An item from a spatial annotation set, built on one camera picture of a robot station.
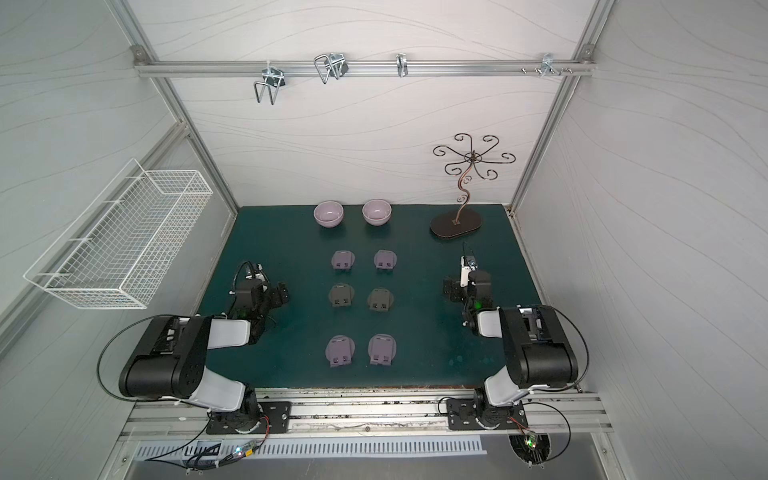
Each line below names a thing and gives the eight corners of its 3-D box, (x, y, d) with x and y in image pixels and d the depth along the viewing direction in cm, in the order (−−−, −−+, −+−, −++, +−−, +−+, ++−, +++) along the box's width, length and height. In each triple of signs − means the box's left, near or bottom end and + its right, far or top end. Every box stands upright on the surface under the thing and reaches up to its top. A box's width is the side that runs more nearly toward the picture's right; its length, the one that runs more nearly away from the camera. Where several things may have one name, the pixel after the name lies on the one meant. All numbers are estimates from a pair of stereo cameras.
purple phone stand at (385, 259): (374, 272, 106) (373, 266, 103) (375, 256, 111) (374, 249, 108) (396, 272, 106) (396, 266, 103) (396, 256, 111) (396, 249, 108)
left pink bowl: (315, 231, 117) (311, 218, 112) (319, 213, 124) (315, 200, 118) (342, 231, 117) (340, 218, 112) (345, 213, 124) (343, 200, 118)
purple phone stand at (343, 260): (331, 270, 106) (330, 265, 103) (334, 255, 110) (332, 250, 108) (354, 270, 106) (353, 265, 103) (355, 255, 110) (355, 250, 108)
